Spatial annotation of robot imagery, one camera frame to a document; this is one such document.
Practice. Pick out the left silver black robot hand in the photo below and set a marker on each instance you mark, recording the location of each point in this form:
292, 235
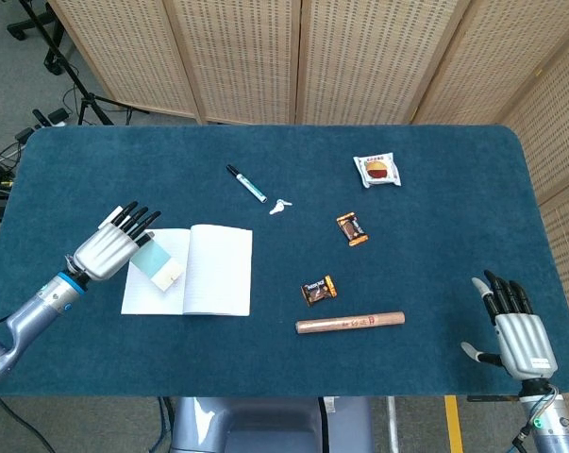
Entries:
105, 252

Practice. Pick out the small white key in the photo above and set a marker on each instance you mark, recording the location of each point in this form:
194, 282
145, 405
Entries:
277, 208

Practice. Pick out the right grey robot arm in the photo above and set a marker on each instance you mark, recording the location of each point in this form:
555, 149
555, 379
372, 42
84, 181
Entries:
555, 424

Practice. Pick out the white table leg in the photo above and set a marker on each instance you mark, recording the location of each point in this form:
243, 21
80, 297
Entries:
393, 424

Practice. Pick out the blue bookmark with tassel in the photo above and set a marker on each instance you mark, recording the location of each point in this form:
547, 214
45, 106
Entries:
156, 264

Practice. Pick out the open white lined notebook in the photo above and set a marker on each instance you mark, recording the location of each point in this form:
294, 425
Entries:
218, 273

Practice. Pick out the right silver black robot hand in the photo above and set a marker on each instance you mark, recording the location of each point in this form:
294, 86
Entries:
527, 344

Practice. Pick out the black power strip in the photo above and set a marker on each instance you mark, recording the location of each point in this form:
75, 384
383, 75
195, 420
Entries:
55, 115

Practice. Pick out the brown paper-wrapped roll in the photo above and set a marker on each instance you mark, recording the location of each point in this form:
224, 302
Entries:
350, 322

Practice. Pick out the brown chocolate wafer snack packet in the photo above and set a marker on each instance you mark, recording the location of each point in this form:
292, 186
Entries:
318, 291

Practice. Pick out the wooden wicker folding screen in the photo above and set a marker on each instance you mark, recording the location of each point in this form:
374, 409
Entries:
241, 56

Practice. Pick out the black white marker pen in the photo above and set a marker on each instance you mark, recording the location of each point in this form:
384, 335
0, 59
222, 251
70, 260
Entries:
246, 184

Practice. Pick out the grey robot torso base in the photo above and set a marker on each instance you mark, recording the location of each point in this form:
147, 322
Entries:
265, 424

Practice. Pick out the black tripod stand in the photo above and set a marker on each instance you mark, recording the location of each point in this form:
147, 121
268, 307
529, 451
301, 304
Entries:
71, 78

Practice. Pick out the white cookie snack packet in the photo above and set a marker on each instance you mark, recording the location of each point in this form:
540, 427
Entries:
377, 171

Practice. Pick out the blue carpet table mat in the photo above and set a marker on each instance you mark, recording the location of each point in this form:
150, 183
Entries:
265, 358

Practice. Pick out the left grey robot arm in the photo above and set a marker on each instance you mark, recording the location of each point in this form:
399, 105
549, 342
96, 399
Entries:
34, 311

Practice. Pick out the black office chair base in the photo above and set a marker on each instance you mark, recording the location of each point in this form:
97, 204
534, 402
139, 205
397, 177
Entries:
54, 63

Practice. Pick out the small orange brown snack packet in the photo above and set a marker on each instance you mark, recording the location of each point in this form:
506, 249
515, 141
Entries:
353, 229

